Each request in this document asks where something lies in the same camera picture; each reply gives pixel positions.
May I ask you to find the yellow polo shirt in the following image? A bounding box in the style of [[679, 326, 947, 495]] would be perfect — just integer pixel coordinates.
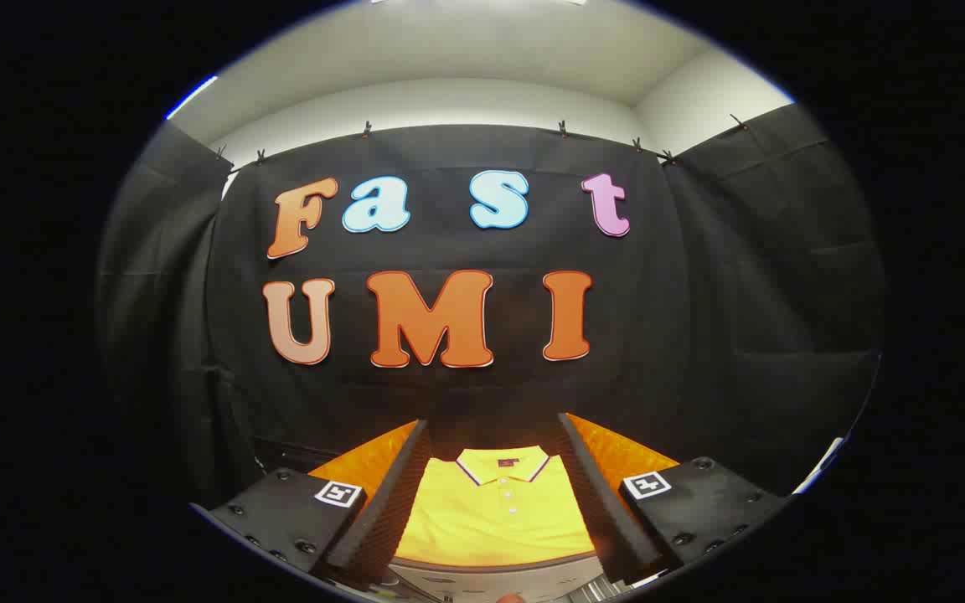
[[394, 446, 597, 567]]

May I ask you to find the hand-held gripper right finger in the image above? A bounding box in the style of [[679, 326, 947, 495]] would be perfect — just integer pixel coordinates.
[[556, 412, 790, 585]]

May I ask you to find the white flat object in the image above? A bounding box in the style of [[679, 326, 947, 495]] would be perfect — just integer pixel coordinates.
[[792, 435, 845, 497]]

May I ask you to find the grey washing machine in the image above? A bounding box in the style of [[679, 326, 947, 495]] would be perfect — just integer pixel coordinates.
[[386, 553, 642, 603]]

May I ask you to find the black backdrop cloth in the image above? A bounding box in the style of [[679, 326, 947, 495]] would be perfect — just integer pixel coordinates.
[[95, 102, 884, 512]]

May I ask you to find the row of black clips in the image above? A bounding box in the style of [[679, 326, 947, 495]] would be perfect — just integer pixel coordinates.
[[214, 115, 749, 165]]

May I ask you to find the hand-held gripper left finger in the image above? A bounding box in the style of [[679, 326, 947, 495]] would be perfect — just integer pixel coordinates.
[[189, 420, 434, 589]]

